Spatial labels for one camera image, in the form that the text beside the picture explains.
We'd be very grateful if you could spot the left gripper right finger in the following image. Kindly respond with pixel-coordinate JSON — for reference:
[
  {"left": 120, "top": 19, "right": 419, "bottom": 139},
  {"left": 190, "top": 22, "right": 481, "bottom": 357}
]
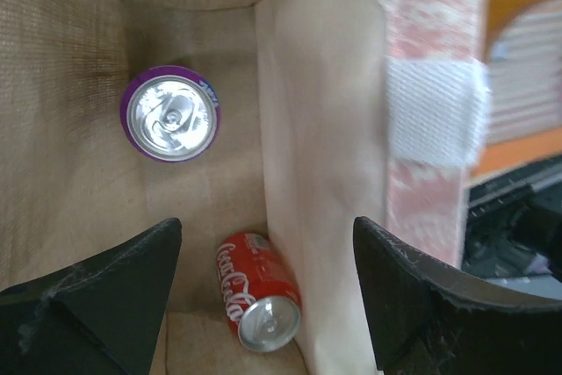
[{"left": 353, "top": 217, "right": 561, "bottom": 375}]

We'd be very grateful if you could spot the purple fanta can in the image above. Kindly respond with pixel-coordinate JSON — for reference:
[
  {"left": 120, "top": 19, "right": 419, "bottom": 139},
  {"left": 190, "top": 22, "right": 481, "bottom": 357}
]
[{"left": 119, "top": 65, "right": 220, "bottom": 162}]

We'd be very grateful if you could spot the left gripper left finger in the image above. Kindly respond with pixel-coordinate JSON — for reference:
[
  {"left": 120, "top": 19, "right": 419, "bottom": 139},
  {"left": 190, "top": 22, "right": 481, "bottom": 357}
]
[{"left": 1, "top": 218, "right": 182, "bottom": 374}]

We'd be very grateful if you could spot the wooden shelf rack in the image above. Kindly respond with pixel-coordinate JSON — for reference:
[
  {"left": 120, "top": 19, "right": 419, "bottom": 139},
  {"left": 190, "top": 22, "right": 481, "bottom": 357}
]
[{"left": 472, "top": 0, "right": 561, "bottom": 177}]

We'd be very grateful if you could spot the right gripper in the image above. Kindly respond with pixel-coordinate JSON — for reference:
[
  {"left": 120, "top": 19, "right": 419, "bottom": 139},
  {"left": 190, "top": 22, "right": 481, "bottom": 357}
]
[{"left": 462, "top": 159, "right": 561, "bottom": 292}]

